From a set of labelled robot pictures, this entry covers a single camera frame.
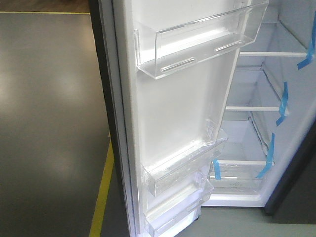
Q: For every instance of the dark grey fridge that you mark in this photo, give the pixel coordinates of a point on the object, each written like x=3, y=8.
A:
x=270, y=117

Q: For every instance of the clear lower door bin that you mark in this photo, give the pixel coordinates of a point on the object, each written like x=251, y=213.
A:
x=172, y=169

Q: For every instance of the clear bottom door bin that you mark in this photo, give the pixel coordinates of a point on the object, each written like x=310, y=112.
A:
x=168, y=208

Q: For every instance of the clear door bin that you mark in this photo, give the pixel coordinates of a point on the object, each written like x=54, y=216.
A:
x=168, y=208
x=171, y=35
x=172, y=169

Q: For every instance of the clear upper door bin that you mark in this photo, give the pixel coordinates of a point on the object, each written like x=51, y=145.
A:
x=171, y=35

